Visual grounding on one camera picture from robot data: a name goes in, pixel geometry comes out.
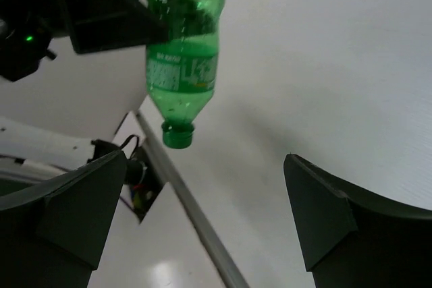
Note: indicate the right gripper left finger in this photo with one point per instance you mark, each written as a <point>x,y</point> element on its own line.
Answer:
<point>53,234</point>

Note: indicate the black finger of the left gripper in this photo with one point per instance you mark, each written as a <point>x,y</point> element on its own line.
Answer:
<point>104,25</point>

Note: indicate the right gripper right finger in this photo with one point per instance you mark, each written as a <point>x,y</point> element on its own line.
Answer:
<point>352,237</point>

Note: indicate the green plastic soda bottle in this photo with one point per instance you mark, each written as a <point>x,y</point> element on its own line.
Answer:
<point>181,73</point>

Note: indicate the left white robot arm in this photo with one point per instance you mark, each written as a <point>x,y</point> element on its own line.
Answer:
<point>74,64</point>

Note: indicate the aluminium table rail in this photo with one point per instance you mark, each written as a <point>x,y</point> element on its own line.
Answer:
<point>167,173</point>

